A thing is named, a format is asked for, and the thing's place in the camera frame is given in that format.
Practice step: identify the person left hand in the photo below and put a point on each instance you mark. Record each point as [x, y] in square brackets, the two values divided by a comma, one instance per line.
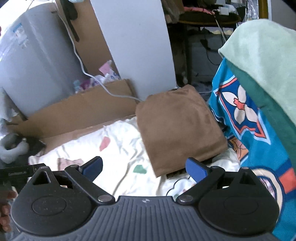
[5, 209]

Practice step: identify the purple white package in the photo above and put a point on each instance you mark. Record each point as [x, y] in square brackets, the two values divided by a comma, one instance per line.
[108, 76]

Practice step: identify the cream cartoon print blanket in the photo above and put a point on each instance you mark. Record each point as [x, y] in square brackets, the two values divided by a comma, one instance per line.
[127, 169]

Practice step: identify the grey wrapped mattress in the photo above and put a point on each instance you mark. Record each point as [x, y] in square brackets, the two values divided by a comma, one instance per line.
[38, 64]

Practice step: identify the brown cardboard sheet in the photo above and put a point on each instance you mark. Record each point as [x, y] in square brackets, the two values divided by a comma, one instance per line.
[77, 112]

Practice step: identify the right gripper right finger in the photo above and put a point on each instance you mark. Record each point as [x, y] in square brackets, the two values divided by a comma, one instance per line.
[206, 179]

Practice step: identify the black crumpled garment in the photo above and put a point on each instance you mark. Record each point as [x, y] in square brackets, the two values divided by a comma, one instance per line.
[35, 145]

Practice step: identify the light green cloth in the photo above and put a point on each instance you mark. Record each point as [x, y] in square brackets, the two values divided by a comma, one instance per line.
[261, 54]

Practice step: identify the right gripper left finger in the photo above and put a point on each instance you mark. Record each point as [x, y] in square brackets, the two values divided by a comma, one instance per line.
[82, 178]

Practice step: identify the teal patterned blanket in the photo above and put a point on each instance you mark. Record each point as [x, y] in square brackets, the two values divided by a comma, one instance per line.
[261, 149]

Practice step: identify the brown t-shirt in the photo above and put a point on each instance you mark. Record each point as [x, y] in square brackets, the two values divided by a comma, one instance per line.
[175, 126]

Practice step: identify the grey neck pillow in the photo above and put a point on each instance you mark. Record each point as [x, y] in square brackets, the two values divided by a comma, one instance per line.
[10, 150]

